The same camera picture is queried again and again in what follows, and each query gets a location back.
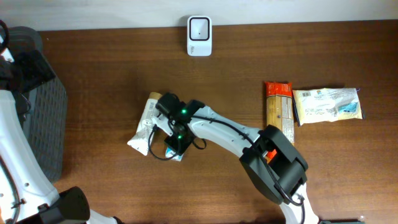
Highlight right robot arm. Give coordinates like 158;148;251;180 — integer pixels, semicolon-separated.
153;93;320;223

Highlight teal tissue pack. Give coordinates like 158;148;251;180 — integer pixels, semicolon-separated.
165;147;183;162

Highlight orange spaghetti packet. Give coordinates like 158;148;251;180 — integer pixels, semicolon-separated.
265;82;295;145

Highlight white barcode scanner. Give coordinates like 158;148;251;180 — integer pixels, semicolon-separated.
187;16;213;57

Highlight cream snack bag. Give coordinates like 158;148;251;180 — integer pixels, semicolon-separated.
293;88;363;126

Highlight white cream tube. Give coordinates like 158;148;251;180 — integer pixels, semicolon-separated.
127;92;162;156

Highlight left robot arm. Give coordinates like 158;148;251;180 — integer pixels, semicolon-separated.
1;22;121;223

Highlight grey plastic mesh basket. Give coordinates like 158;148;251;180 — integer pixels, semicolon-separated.
9;26;68;183

